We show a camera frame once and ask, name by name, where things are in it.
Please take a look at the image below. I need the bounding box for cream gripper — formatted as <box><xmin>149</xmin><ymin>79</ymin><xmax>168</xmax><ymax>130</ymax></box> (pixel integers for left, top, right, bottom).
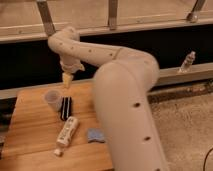
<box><xmin>60</xmin><ymin>56</ymin><xmax>85</xmax><ymax>88</ymax></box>

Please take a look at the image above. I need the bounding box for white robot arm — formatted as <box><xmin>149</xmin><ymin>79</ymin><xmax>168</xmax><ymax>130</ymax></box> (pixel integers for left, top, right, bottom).
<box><xmin>48</xmin><ymin>27</ymin><xmax>170</xmax><ymax>171</ymax></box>

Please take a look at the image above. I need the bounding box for translucent ceramic cup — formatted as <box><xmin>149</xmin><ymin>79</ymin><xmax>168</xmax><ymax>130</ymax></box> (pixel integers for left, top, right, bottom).
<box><xmin>44</xmin><ymin>90</ymin><xmax>63</xmax><ymax>112</ymax></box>

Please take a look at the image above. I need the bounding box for black striped sponge block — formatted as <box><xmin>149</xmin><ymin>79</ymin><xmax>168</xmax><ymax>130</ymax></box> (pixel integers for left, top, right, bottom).
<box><xmin>60</xmin><ymin>97</ymin><xmax>72</xmax><ymax>121</ymax></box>

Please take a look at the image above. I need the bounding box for white tube bottle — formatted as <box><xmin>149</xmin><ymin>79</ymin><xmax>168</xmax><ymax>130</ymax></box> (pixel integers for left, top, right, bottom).
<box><xmin>54</xmin><ymin>116</ymin><xmax>79</xmax><ymax>156</ymax></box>

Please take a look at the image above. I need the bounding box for wooden board table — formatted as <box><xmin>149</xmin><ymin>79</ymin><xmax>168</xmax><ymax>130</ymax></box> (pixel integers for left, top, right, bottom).
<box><xmin>0</xmin><ymin>81</ymin><xmax>113</xmax><ymax>171</ymax></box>

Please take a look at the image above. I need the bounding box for clear plastic bottle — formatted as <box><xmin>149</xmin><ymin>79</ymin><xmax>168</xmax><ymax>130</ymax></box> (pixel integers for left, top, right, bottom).
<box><xmin>178</xmin><ymin>51</ymin><xmax>196</xmax><ymax>73</ymax></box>

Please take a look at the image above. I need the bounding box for left metal bracket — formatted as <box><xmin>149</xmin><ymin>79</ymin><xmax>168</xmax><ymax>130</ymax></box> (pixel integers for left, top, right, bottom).
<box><xmin>36</xmin><ymin>0</ymin><xmax>56</xmax><ymax>36</ymax></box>

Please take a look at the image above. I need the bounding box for metal bracket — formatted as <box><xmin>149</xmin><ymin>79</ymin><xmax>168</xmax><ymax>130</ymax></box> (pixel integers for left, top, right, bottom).
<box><xmin>108</xmin><ymin>0</ymin><xmax>118</xmax><ymax>30</ymax></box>
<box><xmin>36</xmin><ymin>0</ymin><xmax>56</xmax><ymax>36</ymax></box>
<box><xmin>186</xmin><ymin>0</ymin><xmax>206</xmax><ymax>23</ymax></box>

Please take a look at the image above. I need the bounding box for middle metal bracket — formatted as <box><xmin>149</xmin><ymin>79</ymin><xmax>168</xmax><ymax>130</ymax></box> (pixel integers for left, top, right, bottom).
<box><xmin>108</xmin><ymin>0</ymin><xmax>118</xmax><ymax>30</ymax></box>

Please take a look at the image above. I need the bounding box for right metal bracket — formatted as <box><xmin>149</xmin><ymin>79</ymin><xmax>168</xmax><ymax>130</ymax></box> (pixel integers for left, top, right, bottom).
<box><xmin>186</xmin><ymin>0</ymin><xmax>206</xmax><ymax>23</ymax></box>

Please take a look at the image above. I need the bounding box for black cable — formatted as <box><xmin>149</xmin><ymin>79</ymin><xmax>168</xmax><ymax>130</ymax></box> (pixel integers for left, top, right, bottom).
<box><xmin>203</xmin><ymin>146</ymin><xmax>213</xmax><ymax>171</ymax></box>

